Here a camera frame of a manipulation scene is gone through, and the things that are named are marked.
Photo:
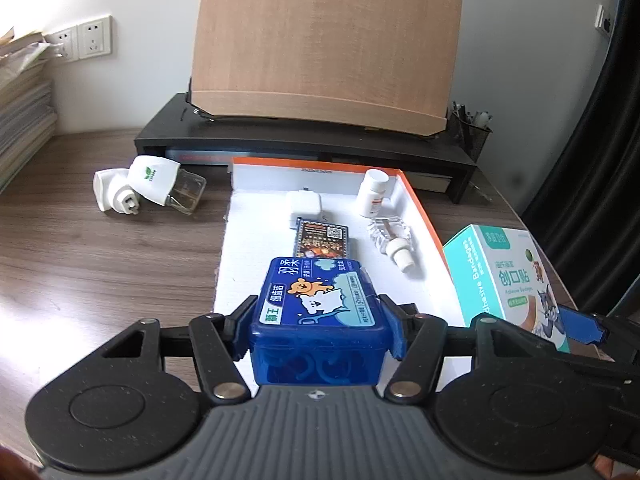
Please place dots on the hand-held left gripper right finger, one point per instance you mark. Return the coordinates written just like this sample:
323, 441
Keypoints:
395, 332

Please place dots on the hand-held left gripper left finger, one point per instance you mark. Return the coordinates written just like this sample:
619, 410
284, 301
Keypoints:
245, 327

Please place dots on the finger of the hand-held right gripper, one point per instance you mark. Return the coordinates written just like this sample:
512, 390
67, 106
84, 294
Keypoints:
582, 325

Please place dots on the white and orange box tray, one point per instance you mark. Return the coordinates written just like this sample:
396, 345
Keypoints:
250, 260

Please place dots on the blue floss box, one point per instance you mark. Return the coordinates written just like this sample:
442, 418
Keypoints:
320, 310

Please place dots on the teal bandage box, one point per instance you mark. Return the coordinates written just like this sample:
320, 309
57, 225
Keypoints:
500, 270

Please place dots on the dark card pack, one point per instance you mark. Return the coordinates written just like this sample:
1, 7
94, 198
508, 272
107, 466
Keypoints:
322, 237

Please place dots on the white pill bottle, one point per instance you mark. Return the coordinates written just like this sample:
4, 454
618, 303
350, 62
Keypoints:
371, 195

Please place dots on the clear perfume bottle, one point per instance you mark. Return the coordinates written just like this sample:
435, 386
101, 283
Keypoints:
390, 235

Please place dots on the white charger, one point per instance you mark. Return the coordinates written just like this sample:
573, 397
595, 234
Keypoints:
302, 207

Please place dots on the white vaporizer with glass bottle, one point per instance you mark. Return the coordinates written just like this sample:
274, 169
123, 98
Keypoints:
155, 180

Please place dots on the white plug-in vaporizer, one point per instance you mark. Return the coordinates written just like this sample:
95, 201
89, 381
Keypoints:
112, 192

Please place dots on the black mesh pen holder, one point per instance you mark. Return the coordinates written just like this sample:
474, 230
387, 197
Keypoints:
472, 140

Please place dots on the black monitor stand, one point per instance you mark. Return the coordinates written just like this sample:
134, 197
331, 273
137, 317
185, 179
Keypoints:
165, 130

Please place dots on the stack of books and papers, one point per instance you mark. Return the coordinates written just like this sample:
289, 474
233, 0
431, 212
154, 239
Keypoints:
25, 120

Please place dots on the small white wall fixture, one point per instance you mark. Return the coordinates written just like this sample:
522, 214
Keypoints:
604, 20

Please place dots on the white wall socket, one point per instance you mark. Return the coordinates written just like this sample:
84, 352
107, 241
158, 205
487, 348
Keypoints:
64, 44
94, 36

